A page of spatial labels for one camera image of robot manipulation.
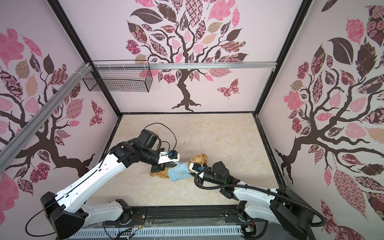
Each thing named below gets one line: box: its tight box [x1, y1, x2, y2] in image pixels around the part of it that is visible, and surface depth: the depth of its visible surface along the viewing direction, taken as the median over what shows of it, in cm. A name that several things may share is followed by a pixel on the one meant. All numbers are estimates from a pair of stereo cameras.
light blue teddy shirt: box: [168, 162, 192, 182], surface depth 72 cm
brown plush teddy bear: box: [150, 153, 209, 179], surface depth 70 cm
